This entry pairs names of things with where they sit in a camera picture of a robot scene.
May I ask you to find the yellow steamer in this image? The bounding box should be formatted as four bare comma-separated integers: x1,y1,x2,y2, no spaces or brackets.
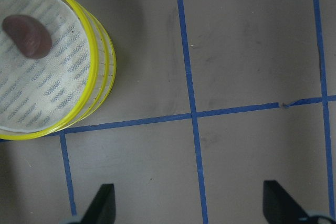
1,0,98,141
62,14,117,129

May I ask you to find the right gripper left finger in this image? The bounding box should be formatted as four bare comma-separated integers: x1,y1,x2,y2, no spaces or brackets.
60,183,117,224

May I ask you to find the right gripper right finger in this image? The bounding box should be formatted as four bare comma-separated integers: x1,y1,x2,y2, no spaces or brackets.
262,180,335,224

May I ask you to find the brown bun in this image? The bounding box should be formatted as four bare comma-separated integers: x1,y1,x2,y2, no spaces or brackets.
2,14,53,59

